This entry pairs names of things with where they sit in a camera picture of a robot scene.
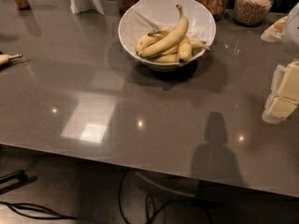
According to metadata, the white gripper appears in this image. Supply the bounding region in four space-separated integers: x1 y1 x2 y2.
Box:
261 2 299 124

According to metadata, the long top yellow banana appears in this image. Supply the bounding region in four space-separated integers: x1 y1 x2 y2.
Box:
138 5 189 59

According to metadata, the right back yellow banana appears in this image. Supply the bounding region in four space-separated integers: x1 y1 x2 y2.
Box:
191 40 209 50

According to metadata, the right front yellow banana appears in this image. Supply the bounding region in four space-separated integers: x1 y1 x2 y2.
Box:
178 36 192 63

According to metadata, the bottom yellow banana in bowl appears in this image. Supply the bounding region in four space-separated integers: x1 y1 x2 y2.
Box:
151 53 178 63

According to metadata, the yellow banana in bowl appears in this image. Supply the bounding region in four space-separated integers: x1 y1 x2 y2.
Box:
135 31 168 54
151 53 178 63

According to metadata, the left yellow banana in bowl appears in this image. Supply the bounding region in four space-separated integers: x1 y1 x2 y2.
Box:
135 31 168 54

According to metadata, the white ceramic bowl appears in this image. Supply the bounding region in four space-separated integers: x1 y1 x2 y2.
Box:
118 0 216 72

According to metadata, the glass jar of beans right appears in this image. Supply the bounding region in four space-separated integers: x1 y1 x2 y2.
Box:
234 0 274 26

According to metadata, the round table base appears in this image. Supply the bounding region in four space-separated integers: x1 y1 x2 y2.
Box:
135 171 199 201

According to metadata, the black bar on floor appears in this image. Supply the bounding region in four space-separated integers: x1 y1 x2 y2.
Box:
0 170 37 195

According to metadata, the black cable under table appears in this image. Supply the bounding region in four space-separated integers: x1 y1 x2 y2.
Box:
117 170 214 224

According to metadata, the black cable on floor left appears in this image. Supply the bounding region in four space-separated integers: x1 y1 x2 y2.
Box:
0 201 77 220

